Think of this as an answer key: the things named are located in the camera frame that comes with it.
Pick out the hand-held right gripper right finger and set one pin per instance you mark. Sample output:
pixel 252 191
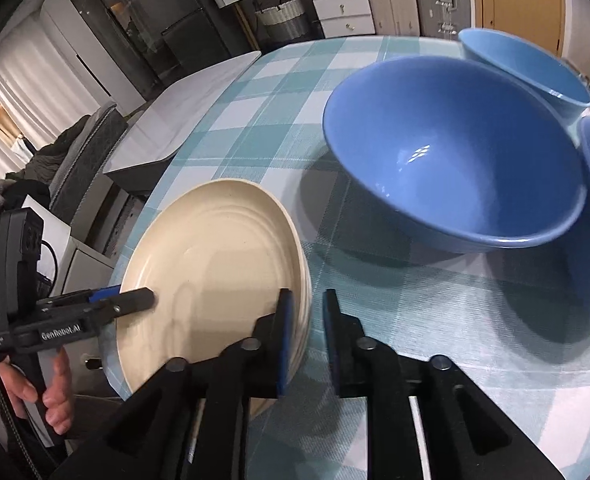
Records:
pixel 331 345

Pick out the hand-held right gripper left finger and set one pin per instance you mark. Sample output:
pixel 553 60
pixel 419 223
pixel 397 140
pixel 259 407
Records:
pixel 286 340

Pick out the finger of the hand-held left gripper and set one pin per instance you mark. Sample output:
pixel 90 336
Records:
pixel 106 294
pixel 132 301

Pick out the person's left hand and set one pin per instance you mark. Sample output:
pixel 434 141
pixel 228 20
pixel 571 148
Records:
pixel 57 395

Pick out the grey storage box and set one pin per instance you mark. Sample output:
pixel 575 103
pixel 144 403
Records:
pixel 87 267

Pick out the dark cloth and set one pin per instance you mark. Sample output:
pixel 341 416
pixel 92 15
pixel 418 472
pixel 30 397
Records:
pixel 40 165

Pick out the grey quilted mattress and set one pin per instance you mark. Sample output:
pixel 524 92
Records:
pixel 90 145

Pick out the white curtain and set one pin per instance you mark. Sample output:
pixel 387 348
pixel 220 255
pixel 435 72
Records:
pixel 5 110

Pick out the white top low table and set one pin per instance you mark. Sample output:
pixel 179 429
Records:
pixel 190 110

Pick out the teal plaid tablecloth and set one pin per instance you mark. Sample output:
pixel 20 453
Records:
pixel 255 125

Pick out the white wardrobe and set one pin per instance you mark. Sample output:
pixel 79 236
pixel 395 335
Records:
pixel 75 45

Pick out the dark grey refrigerator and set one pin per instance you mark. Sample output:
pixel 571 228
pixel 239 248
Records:
pixel 175 20

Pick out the woven laundry basket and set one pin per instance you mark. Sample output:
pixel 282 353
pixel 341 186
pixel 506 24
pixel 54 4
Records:
pixel 282 20

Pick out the wooden door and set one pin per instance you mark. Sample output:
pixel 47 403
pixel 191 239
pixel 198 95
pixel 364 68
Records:
pixel 520 0

